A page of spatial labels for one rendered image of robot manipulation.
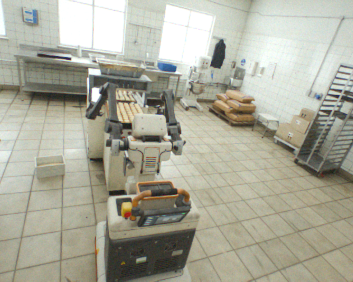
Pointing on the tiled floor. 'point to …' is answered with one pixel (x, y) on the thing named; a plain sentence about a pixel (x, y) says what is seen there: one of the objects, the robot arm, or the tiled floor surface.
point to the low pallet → (230, 118)
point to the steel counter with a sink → (28, 52)
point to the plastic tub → (50, 166)
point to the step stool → (268, 122)
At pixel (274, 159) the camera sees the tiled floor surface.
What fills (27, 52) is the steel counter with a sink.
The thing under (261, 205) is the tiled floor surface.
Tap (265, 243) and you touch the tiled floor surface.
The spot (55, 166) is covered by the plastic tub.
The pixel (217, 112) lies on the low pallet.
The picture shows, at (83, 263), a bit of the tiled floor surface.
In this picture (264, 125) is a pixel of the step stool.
